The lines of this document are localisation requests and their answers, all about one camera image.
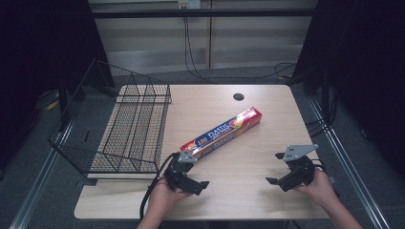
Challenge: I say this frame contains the black floor cables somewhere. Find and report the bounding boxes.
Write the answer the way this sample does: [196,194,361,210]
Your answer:
[305,94,338,138]

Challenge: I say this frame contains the metal floor rail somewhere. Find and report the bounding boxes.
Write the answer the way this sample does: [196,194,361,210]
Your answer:
[9,120,75,229]
[306,94,391,229]

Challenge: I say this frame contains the person's right hand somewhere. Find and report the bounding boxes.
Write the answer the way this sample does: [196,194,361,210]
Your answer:
[293,169,339,208]

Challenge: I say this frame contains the white wall power outlet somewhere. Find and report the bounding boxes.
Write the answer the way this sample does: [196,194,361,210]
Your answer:
[177,0,202,10]

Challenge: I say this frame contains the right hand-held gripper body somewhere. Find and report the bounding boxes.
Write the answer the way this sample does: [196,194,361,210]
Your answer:
[280,144,320,193]

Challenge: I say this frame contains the person's left hand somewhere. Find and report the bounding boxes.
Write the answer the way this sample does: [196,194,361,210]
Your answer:
[147,178,193,221]

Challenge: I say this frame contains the black horizontal metal bar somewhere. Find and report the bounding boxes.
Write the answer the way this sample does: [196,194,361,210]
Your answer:
[91,9,317,19]

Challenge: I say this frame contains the red and blue plastic wrap box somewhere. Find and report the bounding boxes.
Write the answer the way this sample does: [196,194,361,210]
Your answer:
[180,106,263,160]

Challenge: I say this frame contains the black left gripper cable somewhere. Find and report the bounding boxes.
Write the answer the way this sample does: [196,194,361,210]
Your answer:
[139,152,180,221]

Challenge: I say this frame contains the black wall cable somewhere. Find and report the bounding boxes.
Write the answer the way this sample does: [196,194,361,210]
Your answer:
[182,15,298,81]

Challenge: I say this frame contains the black wire mesh basket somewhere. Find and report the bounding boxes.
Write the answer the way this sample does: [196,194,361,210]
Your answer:
[47,58,173,179]

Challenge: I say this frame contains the dark curtain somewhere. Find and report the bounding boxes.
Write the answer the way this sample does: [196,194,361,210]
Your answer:
[290,0,405,179]
[0,0,116,179]

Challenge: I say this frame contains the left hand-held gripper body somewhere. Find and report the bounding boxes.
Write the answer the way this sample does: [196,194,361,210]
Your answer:
[163,149,199,193]

